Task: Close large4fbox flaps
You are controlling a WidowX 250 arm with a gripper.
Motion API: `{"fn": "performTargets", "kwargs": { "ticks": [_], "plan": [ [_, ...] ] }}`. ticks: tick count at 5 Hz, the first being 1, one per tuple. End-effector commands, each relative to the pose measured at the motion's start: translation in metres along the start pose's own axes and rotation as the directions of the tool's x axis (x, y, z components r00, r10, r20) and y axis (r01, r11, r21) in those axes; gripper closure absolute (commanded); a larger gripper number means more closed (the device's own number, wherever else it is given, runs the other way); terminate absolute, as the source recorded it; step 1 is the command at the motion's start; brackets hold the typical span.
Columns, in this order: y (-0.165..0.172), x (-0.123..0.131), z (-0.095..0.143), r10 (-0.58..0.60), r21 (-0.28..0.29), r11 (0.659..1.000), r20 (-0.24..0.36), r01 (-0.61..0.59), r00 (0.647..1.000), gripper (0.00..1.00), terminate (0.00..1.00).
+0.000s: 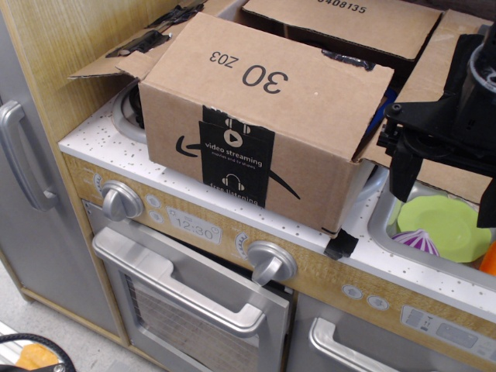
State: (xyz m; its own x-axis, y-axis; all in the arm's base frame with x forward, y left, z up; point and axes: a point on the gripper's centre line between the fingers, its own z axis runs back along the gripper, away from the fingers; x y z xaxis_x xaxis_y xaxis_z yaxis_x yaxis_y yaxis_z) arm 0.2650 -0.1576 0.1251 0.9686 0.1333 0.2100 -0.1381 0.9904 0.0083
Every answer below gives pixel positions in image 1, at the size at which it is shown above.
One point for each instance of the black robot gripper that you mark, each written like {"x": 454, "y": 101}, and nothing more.
{"x": 457, "y": 130}

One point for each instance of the large cardboard shipping box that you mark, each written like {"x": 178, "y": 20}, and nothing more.
{"x": 278, "y": 124}

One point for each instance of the green toy plate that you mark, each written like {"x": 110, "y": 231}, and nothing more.
{"x": 451, "y": 225}

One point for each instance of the purple toy onion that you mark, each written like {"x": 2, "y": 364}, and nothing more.
{"x": 418, "y": 239}

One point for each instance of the silver toy sink basin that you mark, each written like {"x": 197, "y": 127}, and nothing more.
{"x": 383, "y": 225}

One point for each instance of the orange toy vegetable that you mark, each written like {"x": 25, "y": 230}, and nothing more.
{"x": 488, "y": 264}

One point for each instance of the black tape piece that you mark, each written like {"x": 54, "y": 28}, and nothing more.
{"x": 342, "y": 245}

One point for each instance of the silver right oven knob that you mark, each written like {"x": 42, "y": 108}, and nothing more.
{"x": 269, "y": 263}

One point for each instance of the silver oven knob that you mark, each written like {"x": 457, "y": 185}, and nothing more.
{"x": 120, "y": 201}
{"x": 269, "y": 263}

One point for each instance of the toy kitchen play set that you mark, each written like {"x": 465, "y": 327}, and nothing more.
{"x": 396, "y": 304}

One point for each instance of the silver oven door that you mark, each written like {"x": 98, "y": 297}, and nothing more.
{"x": 184, "y": 309}

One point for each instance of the silver left oven knob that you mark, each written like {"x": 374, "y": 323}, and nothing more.
{"x": 120, "y": 201}

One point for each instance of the silver toy stove burner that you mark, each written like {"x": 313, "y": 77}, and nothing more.
{"x": 125, "y": 117}

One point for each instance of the orange object bottom left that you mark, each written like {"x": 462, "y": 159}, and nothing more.
{"x": 35, "y": 356}

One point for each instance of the silver dishwasher door handle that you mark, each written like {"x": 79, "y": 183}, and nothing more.
{"x": 321, "y": 340}

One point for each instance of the silver fridge door handle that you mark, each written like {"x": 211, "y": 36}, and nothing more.
{"x": 11, "y": 116}

